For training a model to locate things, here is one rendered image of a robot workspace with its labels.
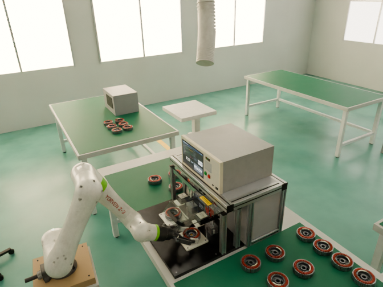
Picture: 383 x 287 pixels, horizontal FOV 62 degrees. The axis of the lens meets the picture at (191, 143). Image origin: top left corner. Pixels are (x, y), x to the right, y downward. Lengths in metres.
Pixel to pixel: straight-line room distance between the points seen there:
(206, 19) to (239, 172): 1.57
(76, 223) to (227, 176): 0.81
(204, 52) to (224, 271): 1.80
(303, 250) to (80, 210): 1.29
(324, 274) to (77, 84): 5.32
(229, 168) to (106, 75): 4.90
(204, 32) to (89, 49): 3.63
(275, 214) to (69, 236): 1.19
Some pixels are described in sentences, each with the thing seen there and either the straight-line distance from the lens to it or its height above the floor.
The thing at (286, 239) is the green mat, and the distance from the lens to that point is 2.14.
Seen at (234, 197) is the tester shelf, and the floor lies 1.11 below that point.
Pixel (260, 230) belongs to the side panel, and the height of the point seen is 0.82.
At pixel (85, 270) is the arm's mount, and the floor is 0.79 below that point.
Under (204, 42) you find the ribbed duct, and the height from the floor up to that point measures 1.74.
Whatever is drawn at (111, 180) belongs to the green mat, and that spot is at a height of 0.75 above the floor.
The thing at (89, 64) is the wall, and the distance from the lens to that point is 6.29.
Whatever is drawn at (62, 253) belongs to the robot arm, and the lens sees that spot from 1.67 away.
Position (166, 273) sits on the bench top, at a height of 0.75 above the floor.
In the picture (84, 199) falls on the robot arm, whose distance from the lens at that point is 1.51.
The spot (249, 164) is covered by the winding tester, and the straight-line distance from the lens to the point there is 1.85.
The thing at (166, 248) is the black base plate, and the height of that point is 0.77.
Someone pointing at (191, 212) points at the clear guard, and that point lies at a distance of 1.77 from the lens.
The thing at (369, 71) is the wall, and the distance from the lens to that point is 8.50.
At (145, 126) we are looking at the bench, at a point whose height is 0.75.
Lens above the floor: 2.15
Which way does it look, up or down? 26 degrees down
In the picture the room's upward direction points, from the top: 2 degrees counter-clockwise
